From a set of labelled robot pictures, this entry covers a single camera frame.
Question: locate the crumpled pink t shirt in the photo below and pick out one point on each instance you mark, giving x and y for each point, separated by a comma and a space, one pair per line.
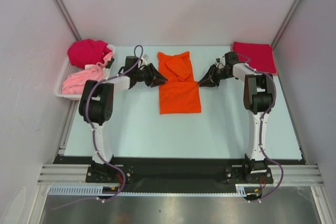
76, 81

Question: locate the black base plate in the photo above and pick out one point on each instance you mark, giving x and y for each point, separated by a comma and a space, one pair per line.
173, 175

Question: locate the orange t shirt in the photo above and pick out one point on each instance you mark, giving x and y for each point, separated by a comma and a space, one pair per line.
180, 94

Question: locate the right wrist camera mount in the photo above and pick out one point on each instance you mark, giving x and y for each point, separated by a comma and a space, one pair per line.
220, 62

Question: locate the aluminium frame rail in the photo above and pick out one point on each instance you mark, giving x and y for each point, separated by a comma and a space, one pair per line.
75, 174

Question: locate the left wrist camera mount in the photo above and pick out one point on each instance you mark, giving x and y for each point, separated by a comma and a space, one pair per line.
144, 59

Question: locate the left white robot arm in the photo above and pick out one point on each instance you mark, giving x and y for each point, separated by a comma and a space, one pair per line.
96, 107

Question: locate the folded pink t shirt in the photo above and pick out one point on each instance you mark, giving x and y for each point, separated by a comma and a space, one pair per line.
275, 73

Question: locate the folded red t shirt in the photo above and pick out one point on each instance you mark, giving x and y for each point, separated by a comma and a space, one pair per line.
254, 57

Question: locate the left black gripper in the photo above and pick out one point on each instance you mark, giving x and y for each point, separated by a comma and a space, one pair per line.
155, 78

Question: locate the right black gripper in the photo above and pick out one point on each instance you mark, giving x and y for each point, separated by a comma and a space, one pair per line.
210, 80

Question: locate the white slotted cable duct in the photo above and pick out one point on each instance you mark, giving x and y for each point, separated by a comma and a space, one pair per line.
105, 191

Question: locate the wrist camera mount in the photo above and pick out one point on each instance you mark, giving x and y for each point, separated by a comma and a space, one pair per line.
144, 59
220, 62

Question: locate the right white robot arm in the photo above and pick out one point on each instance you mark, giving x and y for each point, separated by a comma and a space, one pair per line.
259, 98

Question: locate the white plastic basket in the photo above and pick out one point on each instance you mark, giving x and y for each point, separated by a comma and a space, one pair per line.
68, 69

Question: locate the crumpled magenta t shirt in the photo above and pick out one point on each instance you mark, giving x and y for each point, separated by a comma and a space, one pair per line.
88, 52

